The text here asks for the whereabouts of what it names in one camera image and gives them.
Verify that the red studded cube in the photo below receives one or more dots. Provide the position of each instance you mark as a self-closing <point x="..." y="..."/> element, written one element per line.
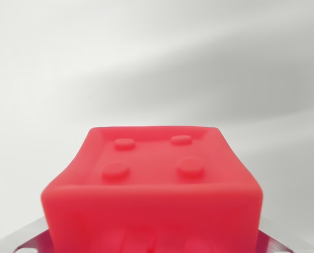
<point x="151" y="200"/>

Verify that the black-tipped silver gripper left finger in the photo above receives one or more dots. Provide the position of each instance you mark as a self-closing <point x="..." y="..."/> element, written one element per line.
<point x="34" y="237"/>

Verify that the black-tipped silver gripper right finger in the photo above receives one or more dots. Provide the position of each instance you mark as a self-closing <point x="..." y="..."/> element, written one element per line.
<point x="270" y="245"/>

